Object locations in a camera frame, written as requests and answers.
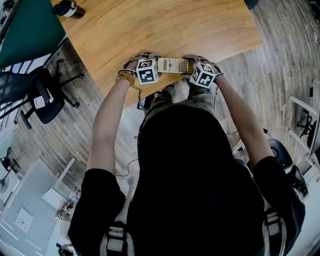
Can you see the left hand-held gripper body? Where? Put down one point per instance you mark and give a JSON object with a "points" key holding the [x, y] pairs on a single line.
{"points": [[147, 72]]}

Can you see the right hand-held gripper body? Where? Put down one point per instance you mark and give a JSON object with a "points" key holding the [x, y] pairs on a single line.
{"points": [[203, 75]]}

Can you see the beige calculator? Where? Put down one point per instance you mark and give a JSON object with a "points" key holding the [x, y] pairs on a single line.
{"points": [[173, 65]]}

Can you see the person's right forearm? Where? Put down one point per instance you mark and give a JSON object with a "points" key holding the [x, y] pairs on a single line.
{"points": [[243, 120]]}

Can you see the person's left forearm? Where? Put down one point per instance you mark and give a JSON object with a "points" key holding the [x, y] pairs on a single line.
{"points": [[107, 125]]}

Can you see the person's camouflage trousers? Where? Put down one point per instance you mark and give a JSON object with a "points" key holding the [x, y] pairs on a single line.
{"points": [[185, 93]]}

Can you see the black and white tumbler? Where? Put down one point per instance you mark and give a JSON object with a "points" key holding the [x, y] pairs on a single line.
{"points": [[68, 8]]}

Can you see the person's black shirt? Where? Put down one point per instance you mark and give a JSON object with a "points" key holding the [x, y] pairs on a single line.
{"points": [[190, 180]]}

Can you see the black mesh office chair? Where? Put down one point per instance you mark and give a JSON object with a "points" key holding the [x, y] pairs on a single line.
{"points": [[45, 102]]}

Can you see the black chair base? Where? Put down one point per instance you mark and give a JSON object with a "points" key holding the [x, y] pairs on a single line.
{"points": [[306, 127]]}

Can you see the black chair with equipment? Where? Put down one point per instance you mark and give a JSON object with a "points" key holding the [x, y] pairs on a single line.
{"points": [[285, 160]]}

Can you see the green partition panel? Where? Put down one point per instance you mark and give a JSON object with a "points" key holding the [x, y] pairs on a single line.
{"points": [[27, 32]]}

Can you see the white partitioned desk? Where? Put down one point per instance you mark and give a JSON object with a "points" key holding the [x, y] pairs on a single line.
{"points": [[30, 205]]}

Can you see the white desk frame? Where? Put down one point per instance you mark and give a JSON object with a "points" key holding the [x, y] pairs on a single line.
{"points": [[300, 102]]}

